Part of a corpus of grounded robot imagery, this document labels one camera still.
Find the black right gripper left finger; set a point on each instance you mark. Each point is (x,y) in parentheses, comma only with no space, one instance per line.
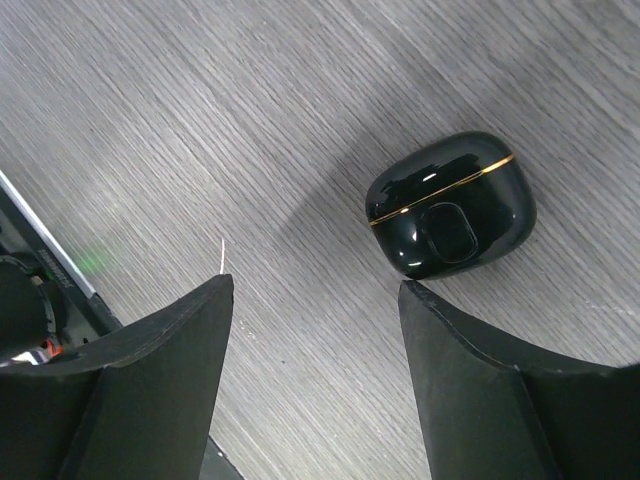
(134,404)

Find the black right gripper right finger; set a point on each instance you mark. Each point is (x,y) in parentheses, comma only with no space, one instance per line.
(493,406)

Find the black earbud charging case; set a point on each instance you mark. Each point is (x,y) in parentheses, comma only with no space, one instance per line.
(456,204)

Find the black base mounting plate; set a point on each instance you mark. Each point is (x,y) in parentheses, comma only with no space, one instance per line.
(48,307)

